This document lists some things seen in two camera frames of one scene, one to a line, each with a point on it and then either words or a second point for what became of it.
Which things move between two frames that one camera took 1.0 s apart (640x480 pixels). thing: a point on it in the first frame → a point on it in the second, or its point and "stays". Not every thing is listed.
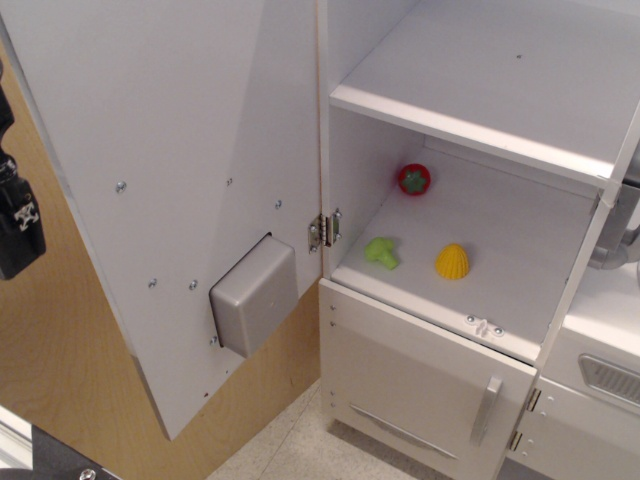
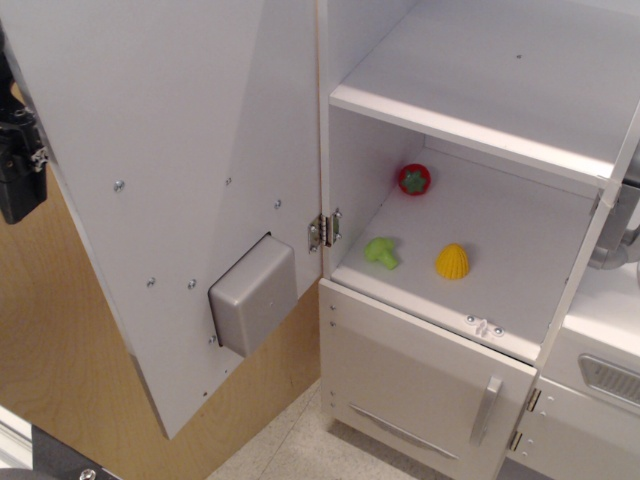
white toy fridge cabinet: [467, 154] stays
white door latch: [483, 327] stays
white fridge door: [188, 131] stays
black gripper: [21, 233] → [23, 166]
